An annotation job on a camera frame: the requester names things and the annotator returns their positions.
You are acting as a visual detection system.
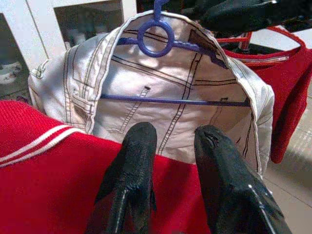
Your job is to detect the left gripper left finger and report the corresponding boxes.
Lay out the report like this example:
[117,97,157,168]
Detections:
[85,121,158,234]

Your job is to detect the red knit sweater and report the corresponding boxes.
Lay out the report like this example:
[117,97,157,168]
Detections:
[223,26,312,164]

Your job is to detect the red sweater white stripes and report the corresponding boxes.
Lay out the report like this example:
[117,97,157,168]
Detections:
[0,99,212,234]

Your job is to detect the red hanger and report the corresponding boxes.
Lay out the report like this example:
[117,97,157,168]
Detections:
[215,31,254,51]

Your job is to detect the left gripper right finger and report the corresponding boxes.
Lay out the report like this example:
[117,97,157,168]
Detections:
[194,124,293,234]

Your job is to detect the white cabinet glass doors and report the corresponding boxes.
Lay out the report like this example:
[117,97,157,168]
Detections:
[0,0,137,98]

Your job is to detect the white jacket dark stitching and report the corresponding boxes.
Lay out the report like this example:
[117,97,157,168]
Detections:
[28,11,275,175]

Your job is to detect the blue plastic hanger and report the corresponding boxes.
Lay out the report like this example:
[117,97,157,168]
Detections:
[99,0,249,108]

